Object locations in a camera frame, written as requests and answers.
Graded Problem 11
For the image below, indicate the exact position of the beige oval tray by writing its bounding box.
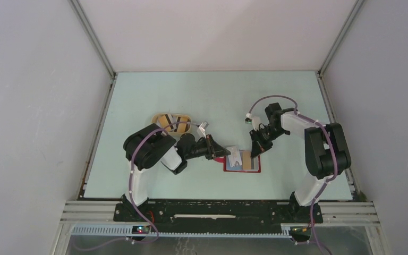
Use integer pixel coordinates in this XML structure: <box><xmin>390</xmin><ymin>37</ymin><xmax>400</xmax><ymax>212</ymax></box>
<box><xmin>151</xmin><ymin>113</ymin><xmax>192</xmax><ymax>136</ymax></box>

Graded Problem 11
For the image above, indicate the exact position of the aluminium frame rail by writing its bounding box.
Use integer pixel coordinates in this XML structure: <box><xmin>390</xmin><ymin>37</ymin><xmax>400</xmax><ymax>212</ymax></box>
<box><xmin>49</xmin><ymin>200</ymin><xmax>391</xmax><ymax>254</ymax></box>

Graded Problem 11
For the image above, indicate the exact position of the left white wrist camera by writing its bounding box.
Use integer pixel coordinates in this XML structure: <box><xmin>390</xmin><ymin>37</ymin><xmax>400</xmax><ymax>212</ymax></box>
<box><xmin>197</xmin><ymin>121</ymin><xmax>209</xmax><ymax>138</ymax></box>

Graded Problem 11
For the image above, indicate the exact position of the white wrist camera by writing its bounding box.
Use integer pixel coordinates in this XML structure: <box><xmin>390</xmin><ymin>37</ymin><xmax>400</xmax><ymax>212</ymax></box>
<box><xmin>197</xmin><ymin>121</ymin><xmax>209</xmax><ymax>138</ymax></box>
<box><xmin>245</xmin><ymin>113</ymin><xmax>261</xmax><ymax>131</ymax></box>

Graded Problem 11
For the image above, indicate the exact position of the gold black card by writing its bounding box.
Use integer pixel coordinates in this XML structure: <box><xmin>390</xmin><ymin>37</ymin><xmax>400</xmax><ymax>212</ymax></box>
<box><xmin>241</xmin><ymin>150</ymin><xmax>252</xmax><ymax>171</ymax></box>

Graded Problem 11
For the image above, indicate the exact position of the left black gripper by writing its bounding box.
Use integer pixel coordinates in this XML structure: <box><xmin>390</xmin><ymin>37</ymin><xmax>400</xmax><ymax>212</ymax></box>
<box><xmin>185</xmin><ymin>134</ymin><xmax>230</xmax><ymax>160</ymax></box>

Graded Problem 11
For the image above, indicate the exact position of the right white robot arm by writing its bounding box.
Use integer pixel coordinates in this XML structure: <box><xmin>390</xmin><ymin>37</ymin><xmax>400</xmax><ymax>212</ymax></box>
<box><xmin>245</xmin><ymin>103</ymin><xmax>351</xmax><ymax>222</ymax></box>

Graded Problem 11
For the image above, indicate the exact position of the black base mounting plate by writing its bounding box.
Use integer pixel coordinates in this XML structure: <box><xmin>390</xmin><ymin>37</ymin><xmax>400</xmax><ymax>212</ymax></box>
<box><xmin>113</xmin><ymin>198</ymin><xmax>323</xmax><ymax>234</ymax></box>

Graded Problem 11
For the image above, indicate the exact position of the white numbered card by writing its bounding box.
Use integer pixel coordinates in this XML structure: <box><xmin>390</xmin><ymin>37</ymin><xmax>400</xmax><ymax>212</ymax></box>
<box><xmin>227</xmin><ymin>146</ymin><xmax>242</xmax><ymax>169</ymax></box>

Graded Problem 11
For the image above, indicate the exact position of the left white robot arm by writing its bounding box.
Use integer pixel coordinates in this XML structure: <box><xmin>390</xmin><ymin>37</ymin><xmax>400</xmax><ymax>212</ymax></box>
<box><xmin>123</xmin><ymin>123</ymin><xmax>231</xmax><ymax>221</ymax></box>

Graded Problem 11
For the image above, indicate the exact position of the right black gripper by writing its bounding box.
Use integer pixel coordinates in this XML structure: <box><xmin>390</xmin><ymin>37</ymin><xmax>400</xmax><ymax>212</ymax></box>
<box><xmin>250</xmin><ymin>125</ymin><xmax>288</xmax><ymax>158</ymax></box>

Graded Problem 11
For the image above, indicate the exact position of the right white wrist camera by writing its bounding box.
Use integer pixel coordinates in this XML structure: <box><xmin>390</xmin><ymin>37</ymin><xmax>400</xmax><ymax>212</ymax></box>
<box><xmin>245</xmin><ymin>113</ymin><xmax>261</xmax><ymax>131</ymax></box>

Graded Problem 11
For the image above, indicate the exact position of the red card holder wallet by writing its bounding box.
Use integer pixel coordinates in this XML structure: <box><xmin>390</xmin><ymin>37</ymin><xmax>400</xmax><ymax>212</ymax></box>
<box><xmin>214</xmin><ymin>150</ymin><xmax>261</xmax><ymax>173</ymax></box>

